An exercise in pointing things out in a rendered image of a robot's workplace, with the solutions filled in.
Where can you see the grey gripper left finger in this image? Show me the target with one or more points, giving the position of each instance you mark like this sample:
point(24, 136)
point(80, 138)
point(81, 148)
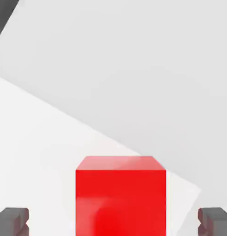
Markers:
point(10, 221)

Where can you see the small red cube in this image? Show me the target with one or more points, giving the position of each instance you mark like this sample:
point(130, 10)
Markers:
point(120, 199)

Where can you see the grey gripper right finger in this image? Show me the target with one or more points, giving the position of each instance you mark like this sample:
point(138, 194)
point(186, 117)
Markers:
point(215, 222)

